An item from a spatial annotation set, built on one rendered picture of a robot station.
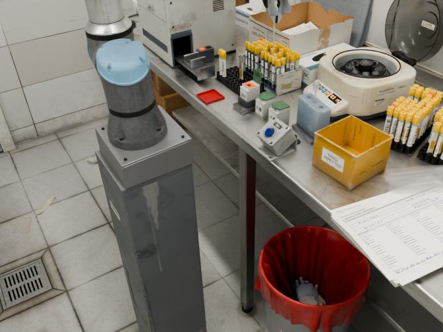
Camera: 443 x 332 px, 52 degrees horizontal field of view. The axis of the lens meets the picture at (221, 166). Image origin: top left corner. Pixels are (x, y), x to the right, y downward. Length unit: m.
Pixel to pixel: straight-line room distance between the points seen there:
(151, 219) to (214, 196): 1.19
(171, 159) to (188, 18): 0.65
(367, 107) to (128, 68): 0.69
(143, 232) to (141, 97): 0.39
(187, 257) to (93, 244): 0.93
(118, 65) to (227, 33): 0.78
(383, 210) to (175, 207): 0.54
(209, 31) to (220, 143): 0.78
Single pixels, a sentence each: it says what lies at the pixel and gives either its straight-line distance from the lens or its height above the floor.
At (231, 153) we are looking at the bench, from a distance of 2.27.
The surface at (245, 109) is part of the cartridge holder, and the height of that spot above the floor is 0.89.
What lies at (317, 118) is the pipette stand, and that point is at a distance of 1.24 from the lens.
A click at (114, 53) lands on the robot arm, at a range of 1.09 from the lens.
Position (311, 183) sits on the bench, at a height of 0.87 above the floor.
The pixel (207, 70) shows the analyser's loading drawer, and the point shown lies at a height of 0.92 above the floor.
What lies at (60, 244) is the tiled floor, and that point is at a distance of 2.34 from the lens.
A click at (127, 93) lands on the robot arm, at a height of 1.10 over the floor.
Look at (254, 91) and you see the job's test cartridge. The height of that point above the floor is 0.94.
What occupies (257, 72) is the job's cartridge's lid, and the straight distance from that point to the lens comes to 1.40.
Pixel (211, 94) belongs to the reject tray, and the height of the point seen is 0.88.
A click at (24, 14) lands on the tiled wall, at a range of 2.87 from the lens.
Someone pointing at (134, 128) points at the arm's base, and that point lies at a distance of 1.12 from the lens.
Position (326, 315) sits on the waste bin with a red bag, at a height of 0.41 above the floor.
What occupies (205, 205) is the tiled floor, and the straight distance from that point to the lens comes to 2.38.
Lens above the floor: 1.60
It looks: 37 degrees down
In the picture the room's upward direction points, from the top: 2 degrees counter-clockwise
